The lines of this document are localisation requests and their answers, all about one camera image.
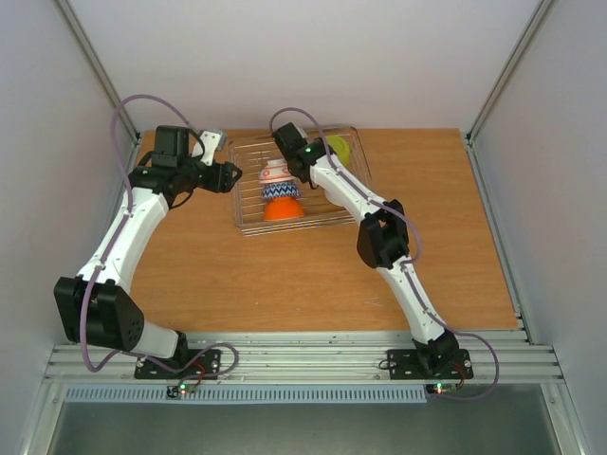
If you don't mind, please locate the red patterned bowl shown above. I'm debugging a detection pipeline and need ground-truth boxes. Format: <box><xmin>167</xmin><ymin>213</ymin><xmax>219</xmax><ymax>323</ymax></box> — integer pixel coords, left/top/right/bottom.
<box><xmin>259</xmin><ymin>158</ymin><xmax>294</xmax><ymax>185</ymax></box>

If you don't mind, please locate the yellow bowl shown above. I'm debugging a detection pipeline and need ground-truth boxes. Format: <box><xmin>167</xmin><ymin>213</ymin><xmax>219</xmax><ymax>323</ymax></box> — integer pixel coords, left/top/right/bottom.
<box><xmin>326</xmin><ymin>135</ymin><xmax>352</xmax><ymax>167</ymax></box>

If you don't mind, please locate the blue patterned bowl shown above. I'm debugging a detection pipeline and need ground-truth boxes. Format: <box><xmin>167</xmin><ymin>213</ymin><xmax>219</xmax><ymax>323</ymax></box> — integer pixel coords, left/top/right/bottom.
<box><xmin>261</xmin><ymin>181</ymin><xmax>300</xmax><ymax>202</ymax></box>

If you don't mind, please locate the wire dish rack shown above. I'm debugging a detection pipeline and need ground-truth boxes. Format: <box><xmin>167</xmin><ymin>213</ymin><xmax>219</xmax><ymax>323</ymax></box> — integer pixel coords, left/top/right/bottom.
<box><xmin>227</xmin><ymin>134</ymin><xmax>354</xmax><ymax>236</ymax></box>

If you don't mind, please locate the white bowl orange outside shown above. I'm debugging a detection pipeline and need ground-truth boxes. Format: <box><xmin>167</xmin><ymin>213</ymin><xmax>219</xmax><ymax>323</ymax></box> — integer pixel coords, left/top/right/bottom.
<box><xmin>263</xmin><ymin>196</ymin><xmax>304</xmax><ymax>221</ymax></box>

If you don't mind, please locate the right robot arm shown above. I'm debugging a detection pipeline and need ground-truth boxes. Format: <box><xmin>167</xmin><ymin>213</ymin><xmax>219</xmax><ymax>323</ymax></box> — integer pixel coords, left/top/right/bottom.
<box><xmin>272</xmin><ymin>122</ymin><xmax>459</xmax><ymax>377</ymax></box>

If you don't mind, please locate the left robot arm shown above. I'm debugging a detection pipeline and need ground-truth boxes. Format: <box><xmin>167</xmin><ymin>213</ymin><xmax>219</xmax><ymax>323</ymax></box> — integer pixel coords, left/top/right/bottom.
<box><xmin>53</xmin><ymin>126</ymin><xmax>242</xmax><ymax>378</ymax></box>

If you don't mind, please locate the left controller board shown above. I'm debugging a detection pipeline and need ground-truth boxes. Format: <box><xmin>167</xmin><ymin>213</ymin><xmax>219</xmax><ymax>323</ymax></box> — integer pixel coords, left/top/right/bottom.
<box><xmin>166</xmin><ymin>384</ymin><xmax>197</xmax><ymax>399</ymax></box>

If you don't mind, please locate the controller board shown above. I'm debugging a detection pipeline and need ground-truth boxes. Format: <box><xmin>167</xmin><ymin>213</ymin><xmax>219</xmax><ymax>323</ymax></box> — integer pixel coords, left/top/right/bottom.
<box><xmin>166</xmin><ymin>384</ymin><xmax>197</xmax><ymax>399</ymax></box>
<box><xmin>426</xmin><ymin>382</ymin><xmax>459</xmax><ymax>395</ymax></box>

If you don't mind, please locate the right controller board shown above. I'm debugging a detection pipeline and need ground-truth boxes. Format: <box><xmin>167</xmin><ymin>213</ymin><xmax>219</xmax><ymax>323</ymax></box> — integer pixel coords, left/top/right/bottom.
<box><xmin>426</xmin><ymin>382</ymin><xmax>459</xmax><ymax>395</ymax></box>

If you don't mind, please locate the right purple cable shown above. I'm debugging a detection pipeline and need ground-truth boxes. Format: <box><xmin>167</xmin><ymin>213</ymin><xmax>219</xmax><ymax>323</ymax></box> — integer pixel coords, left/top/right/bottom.
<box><xmin>268</xmin><ymin>106</ymin><xmax>500</xmax><ymax>402</ymax></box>

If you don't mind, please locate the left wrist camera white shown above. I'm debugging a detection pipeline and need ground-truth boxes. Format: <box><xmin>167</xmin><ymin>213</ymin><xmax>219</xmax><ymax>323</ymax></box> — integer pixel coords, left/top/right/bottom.
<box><xmin>192</xmin><ymin>129</ymin><xmax>227</xmax><ymax>166</ymax></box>

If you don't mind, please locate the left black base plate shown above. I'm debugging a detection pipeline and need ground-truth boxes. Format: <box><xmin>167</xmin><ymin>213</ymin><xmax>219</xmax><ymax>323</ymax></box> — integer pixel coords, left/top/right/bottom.
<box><xmin>134</xmin><ymin>349</ymin><xmax>222</xmax><ymax>380</ymax></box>

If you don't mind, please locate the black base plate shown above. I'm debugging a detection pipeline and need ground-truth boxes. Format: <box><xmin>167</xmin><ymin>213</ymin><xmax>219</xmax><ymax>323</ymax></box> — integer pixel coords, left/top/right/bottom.
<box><xmin>380</xmin><ymin>349</ymin><xmax>474</xmax><ymax>380</ymax></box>
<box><xmin>134</xmin><ymin>349</ymin><xmax>222</xmax><ymax>380</ymax></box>

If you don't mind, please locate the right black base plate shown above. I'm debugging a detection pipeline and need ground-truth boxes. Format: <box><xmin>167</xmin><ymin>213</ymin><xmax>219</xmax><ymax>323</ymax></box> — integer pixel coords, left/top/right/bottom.
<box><xmin>380</xmin><ymin>349</ymin><xmax>474</xmax><ymax>380</ymax></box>

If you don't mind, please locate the grey slotted cable duct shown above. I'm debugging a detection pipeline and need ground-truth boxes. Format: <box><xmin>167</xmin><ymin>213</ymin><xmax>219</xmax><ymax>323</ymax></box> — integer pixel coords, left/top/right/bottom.
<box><xmin>64</xmin><ymin>384</ymin><xmax>427</xmax><ymax>405</ymax></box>

